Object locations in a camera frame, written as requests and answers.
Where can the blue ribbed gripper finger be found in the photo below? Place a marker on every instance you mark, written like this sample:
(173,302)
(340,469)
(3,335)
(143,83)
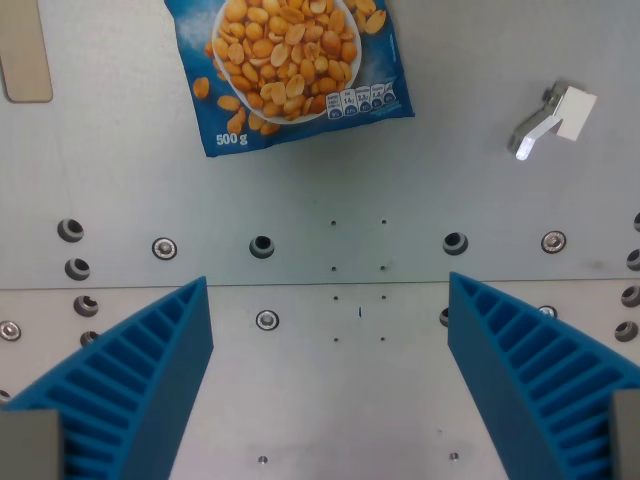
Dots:
(505,360)
(150,370)

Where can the silver countersunk screw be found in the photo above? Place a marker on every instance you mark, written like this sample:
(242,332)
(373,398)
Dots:
(9,330)
(548,311)
(554,242)
(164,248)

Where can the dark recessed socket bolt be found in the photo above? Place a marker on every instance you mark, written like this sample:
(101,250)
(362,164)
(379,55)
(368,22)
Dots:
(86,305)

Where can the blue peanut bag 500 g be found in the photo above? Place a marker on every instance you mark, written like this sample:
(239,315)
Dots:
(290,65)

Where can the beige rounded strip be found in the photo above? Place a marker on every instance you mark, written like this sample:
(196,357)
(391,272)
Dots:
(22,55)

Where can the white metal bracket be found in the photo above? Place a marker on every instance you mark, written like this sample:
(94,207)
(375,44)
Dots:
(570,112)

